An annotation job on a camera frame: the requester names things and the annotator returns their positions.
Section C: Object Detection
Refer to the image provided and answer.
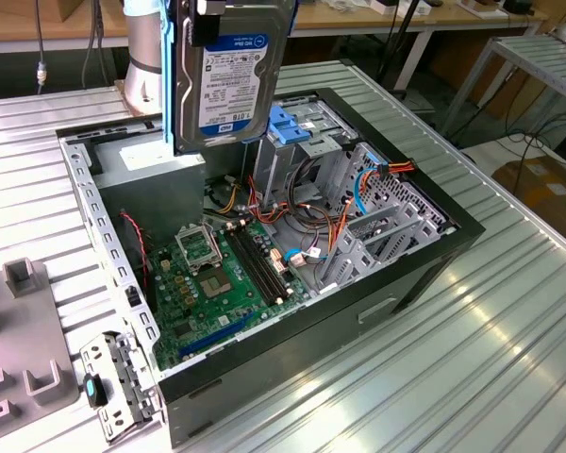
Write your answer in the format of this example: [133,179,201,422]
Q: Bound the CPU socket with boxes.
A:
[195,266,235,301]

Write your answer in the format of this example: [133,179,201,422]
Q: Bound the grey cable with metal plug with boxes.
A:
[33,0,49,96]

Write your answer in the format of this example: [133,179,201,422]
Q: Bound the grey power supply unit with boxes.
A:
[90,127,208,246]

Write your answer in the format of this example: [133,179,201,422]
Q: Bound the grey metal drive cage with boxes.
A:
[242,96,359,209]

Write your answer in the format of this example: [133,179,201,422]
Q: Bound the wooden desk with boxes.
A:
[0,0,548,56]

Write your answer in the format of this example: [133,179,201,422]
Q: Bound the orange power wire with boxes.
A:
[379,159,415,176]

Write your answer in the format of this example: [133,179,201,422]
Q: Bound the grey parts rack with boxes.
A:
[0,258,84,447]

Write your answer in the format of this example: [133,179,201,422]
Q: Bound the yellow orange wires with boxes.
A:
[215,182,241,214]

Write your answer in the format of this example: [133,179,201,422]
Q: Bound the orange red wire bundle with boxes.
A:
[247,174,353,265]

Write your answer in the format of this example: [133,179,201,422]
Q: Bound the black RAM slot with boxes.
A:
[229,223,282,304]
[241,219,294,298]
[235,221,288,301]
[224,225,275,307]

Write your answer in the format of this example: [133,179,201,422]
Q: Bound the small brown cardboard box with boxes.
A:
[56,0,98,24]

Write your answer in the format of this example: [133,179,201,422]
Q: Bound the blue expansion slot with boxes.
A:
[177,309,257,360]

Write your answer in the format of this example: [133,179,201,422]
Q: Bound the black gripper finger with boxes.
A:
[188,0,227,48]

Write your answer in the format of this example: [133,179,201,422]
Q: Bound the hinged metal slot bracket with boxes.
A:
[78,329,164,445]

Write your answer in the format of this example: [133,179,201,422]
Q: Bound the large flat cardboard box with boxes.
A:
[492,158,566,246]

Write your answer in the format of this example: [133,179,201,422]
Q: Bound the hard disk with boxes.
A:
[162,0,297,158]

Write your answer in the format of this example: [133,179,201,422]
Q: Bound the black latch with blue inset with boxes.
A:
[82,372,109,410]

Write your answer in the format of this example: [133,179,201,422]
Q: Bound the green motherboard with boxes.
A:
[145,216,312,372]

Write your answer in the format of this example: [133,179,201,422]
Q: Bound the long blue SATA wire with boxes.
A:
[351,153,389,218]

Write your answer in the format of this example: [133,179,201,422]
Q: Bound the grey metal disk bay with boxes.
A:
[318,141,457,294]

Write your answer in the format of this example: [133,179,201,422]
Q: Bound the black PC case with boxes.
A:
[55,86,487,449]

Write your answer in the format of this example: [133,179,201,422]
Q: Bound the metal socket cover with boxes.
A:
[174,224,225,273]

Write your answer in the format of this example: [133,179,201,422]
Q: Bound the red black fan wire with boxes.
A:
[119,210,151,284]

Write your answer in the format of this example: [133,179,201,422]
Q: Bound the blue wire with white tag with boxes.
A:
[282,245,322,269]

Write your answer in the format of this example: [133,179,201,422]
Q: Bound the blue plastic drive latch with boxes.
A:
[263,106,310,147]

